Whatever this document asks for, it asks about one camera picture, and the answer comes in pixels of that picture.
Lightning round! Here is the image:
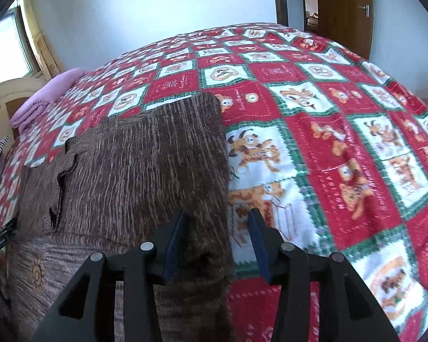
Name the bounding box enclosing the brown striped knit sweater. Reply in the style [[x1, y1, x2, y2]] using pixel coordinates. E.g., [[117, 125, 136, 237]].
[[8, 93, 235, 341]]

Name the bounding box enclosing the pink folded blanket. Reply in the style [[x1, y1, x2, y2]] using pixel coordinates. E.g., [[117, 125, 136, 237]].
[[11, 68, 86, 132]]

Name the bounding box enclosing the cream wooden headboard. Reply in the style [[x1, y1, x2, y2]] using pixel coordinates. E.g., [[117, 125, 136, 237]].
[[0, 77, 46, 153]]

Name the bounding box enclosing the red white cartoon bedspread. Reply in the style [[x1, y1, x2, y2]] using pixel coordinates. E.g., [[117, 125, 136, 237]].
[[0, 23, 428, 341]]

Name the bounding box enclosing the window with curtain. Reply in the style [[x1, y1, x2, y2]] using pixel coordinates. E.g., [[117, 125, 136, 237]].
[[0, 4, 40, 83]]

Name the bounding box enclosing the brown wooden door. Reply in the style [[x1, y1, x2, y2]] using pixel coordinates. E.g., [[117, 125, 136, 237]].
[[318, 0, 374, 59]]

